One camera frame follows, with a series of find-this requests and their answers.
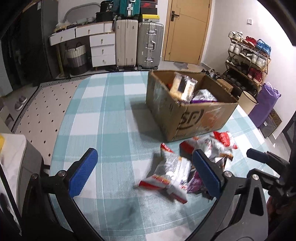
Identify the cream waste bin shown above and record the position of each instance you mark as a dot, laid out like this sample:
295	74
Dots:
247	102

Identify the SF Express cardboard box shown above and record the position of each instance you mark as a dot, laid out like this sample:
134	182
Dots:
179	120

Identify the small white red snack bag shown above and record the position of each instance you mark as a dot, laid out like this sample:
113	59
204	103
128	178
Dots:
171	175

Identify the grey slippers pair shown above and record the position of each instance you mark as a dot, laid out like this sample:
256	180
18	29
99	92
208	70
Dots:
19	104

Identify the wooden door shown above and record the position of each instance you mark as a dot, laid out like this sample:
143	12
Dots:
187	23

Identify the red chips bag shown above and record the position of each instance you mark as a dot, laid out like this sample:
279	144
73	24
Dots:
169	86

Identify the red white snack pouch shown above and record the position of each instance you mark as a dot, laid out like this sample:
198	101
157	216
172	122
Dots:
226	139

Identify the silver noodle snack bag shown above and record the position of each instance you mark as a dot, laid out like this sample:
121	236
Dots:
211	147

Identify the teal hard suitcase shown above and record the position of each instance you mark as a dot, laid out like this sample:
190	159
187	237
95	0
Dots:
129	8

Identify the woven laundry basket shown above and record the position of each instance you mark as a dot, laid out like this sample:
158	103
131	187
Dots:
77	59

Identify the silver purple snack bag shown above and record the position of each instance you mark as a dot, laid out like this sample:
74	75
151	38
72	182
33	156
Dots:
202	96

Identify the person's right hand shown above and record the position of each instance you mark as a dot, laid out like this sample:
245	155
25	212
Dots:
281	219

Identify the stack of shoe boxes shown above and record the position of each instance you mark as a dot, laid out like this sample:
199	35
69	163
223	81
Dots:
149	11

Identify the wooden shoe rack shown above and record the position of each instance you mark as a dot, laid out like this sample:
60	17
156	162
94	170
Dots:
246	67

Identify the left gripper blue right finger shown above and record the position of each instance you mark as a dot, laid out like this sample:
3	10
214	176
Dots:
209	172

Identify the silver aluminium suitcase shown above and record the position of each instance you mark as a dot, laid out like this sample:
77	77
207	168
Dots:
149	45

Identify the dotted floor mat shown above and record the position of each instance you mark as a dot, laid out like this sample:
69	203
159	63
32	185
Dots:
41	118

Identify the pink purple candy bag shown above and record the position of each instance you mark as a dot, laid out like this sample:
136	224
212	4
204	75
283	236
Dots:
196	186

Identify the beige hard suitcase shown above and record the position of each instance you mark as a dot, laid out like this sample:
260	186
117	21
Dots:
126	32

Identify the teal white plaid tablecloth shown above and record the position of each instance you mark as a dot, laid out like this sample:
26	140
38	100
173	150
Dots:
108	112

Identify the black refrigerator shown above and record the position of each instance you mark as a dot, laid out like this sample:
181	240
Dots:
28	56

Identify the clear cracker pack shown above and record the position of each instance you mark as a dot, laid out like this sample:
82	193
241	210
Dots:
182	88

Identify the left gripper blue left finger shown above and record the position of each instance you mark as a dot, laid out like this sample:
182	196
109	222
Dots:
80	171

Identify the grey oval mirror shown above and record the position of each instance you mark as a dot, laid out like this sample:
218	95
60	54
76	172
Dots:
84	11

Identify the white drawer desk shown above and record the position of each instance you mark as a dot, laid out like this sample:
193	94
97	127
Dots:
101	41

